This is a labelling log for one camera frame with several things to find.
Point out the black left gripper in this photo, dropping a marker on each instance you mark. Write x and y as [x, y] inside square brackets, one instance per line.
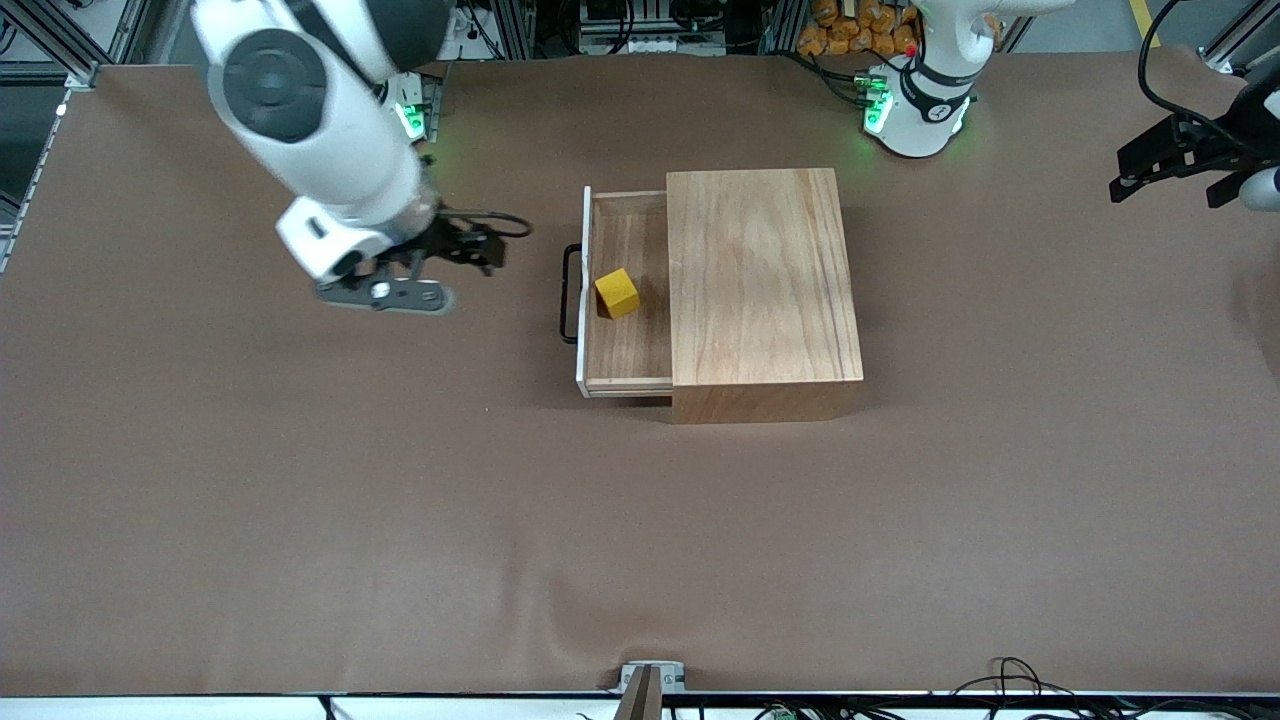
[1206, 147]

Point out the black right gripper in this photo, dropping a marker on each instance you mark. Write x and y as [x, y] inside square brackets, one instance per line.
[447, 240]

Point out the yellow wooden block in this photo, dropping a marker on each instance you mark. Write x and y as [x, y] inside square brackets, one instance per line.
[617, 293]

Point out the wooden drawer with white front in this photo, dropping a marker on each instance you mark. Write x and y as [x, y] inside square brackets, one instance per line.
[630, 350]

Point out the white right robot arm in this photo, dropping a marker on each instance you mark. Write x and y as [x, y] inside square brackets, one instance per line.
[320, 130]

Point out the light wooden drawer cabinet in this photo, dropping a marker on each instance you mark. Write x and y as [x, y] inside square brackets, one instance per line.
[765, 290]

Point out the brown table mat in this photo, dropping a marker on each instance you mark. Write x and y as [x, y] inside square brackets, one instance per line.
[640, 520]

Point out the pile of orange objects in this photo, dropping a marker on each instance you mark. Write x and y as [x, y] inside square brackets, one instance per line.
[850, 30]

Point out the aluminium frame profile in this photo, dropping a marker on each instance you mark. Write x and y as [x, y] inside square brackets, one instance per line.
[1240, 50]
[60, 45]

